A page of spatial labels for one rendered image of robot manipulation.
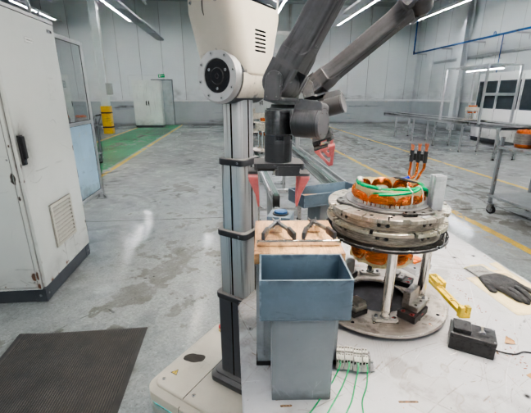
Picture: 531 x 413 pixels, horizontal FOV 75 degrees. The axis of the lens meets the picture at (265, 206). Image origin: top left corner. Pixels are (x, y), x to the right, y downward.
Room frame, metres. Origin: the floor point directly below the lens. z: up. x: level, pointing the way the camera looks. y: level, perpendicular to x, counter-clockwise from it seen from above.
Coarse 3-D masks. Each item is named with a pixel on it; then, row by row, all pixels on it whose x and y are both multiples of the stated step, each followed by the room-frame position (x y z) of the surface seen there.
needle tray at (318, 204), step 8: (320, 184) 1.23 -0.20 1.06; (328, 184) 1.24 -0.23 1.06; (336, 184) 1.26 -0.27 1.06; (344, 184) 1.27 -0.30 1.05; (352, 184) 1.23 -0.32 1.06; (288, 192) 1.17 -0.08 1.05; (304, 192) 1.20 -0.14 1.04; (312, 192) 1.21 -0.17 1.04; (320, 192) 1.23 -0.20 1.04; (328, 192) 1.24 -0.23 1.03; (288, 200) 1.17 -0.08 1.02; (304, 200) 1.08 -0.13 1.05; (312, 200) 1.09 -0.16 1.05; (320, 200) 1.10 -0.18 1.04; (328, 200) 1.12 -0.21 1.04; (312, 208) 1.16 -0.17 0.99; (320, 208) 1.12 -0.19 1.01; (328, 208) 1.13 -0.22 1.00; (312, 216) 1.16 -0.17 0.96; (320, 216) 1.12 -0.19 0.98; (328, 216) 1.13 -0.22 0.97
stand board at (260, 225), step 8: (256, 224) 0.82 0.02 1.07; (264, 224) 0.82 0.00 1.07; (288, 224) 0.82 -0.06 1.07; (296, 224) 0.82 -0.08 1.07; (304, 224) 0.82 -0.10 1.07; (328, 224) 0.82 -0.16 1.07; (256, 232) 0.76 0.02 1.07; (296, 232) 0.76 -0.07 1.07; (312, 232) 0.76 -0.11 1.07; (320, 232) 0.76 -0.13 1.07; (256, 248) 0.67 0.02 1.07; (264, 248) 0.67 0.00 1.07; (272, 248) 0.67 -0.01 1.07; (280, 248) 0.67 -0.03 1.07; (288, 248) 0.67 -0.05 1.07; (296, 248) 0.67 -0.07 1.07; (304, 248) 0.67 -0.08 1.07; (312, 248) 0.67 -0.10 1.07; (320, 248) 0.67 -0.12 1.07; (328, 248) 0.67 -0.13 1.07; (336, 248) 0.67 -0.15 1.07; (256, 256) 0.64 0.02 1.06; (344, 256) 0.65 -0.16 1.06
